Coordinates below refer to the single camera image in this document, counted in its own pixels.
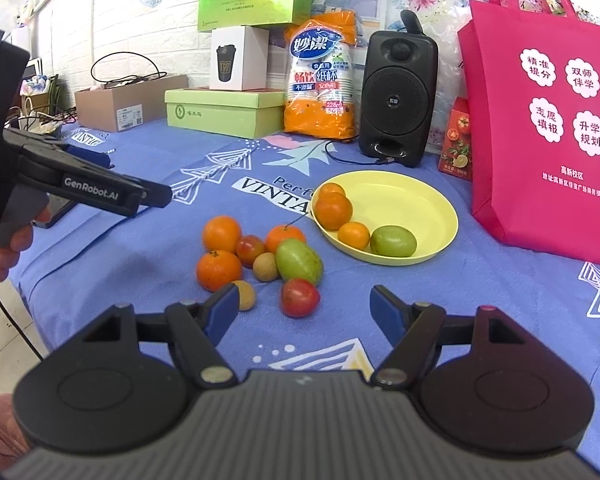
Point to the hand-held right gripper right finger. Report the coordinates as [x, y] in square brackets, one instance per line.
[386, 311]

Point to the brown longan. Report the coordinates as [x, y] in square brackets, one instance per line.
[266, 266]
[248, 296]

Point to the yellow plate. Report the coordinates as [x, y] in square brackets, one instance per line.
[405, 205]

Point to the person's pink clothed leg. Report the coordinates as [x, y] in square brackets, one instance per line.
[0, 425]

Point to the blue printed tablecloth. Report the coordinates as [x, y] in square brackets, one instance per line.
[130, 260]

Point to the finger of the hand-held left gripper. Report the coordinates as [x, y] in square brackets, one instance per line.
[90, 156]
[90, 182]

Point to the black speaker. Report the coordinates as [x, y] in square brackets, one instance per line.
[397, 97]

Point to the light green shoe box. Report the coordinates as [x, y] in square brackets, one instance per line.
[225, 112]

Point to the brown cardboard box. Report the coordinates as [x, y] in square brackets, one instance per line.
[130, 102]

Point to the dark flat device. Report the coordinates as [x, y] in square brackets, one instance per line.
[60, 207]

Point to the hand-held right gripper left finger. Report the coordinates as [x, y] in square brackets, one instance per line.
[225, 312]

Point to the person's left hand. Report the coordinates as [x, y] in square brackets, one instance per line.
[20, 240]

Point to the red juice carton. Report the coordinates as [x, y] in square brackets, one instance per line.
[457, 135]

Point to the green mango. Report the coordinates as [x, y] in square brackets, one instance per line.
[299, 260]

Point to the round green fruit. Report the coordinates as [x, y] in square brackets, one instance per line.
[393, 241]

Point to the orange tangerine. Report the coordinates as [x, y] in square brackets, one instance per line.
[353, 235]
[285, 236]
[219, 270]
[222, 234]
[333, 211]
[331, 190]

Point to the pink tote bag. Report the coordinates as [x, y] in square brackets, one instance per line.
[545, 125]

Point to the red yellow plum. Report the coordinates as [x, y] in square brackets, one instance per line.
[250, 251]

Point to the white box with cup print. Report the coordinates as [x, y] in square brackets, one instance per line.
[239, 57]

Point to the red tomato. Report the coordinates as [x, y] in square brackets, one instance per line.
[300, 297]

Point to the orange paper cup pack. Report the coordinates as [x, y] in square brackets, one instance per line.
[322, 77]

